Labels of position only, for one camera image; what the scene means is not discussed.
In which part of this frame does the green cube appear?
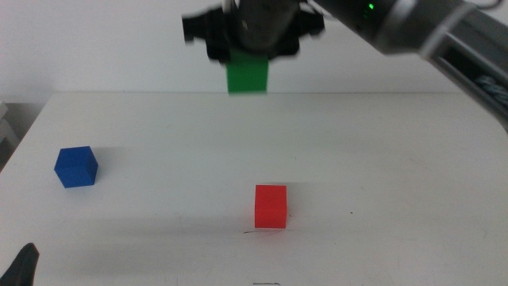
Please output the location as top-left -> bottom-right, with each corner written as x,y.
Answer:
225,49 -> 270,95

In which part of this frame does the gray braided cable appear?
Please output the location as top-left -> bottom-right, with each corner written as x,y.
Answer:
474,74 -> 508,107

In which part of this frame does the red cube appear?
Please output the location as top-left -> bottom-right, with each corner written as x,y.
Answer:
254,184 -> 287,230

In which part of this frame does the blue cube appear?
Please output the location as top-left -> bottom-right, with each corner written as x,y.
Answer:
53,145 -> 99,189

